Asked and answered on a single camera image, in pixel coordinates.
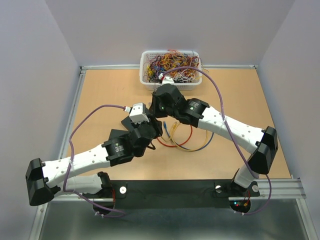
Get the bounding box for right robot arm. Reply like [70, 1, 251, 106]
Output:
[149, 83, 279, 195]

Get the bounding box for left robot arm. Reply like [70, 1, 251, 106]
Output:
[25, 117, 163, 206]

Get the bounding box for white plastic basket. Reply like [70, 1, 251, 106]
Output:
[139, 49, 203, 91]

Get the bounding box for black network switch upper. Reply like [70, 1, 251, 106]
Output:
[121, 116, 134, 131]

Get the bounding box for black network switch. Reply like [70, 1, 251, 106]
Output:
[105, 129, 130, 147]
[121, 116, 134, 131]

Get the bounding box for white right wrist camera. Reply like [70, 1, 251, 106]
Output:
[158, 74, 175, 85]

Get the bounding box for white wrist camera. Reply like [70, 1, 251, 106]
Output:
[124, 102, 150, 124]
[158, 74, 175, 85]

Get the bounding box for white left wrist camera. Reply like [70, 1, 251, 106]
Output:
[124, 102, 150, 124]

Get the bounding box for blue ethernet cable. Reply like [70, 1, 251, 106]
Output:
[162, 121, 215, 152]

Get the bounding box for black network switch lower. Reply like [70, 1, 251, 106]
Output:
[105, 129, 130, 147]

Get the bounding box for tangled colourful wires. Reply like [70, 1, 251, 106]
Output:
[144, 48, 211, 83]

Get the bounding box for red ethernet cable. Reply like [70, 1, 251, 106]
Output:
[156, 123, 193, 148]

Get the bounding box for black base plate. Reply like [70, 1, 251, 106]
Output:
[84, 179, 260, 210]

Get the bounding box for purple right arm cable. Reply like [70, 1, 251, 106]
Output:
[162, 66, 273, 216]

